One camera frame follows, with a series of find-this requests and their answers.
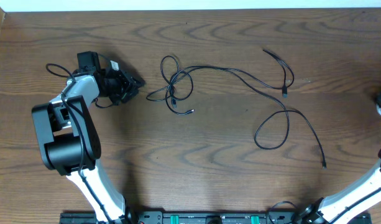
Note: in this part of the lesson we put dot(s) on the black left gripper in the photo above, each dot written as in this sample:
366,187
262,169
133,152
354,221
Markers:
129,86

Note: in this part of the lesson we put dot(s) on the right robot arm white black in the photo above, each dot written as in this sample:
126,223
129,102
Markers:
343,206

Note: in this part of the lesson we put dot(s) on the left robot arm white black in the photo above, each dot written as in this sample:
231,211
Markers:
68,140

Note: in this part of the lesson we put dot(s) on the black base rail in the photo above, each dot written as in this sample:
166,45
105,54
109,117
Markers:
203,218

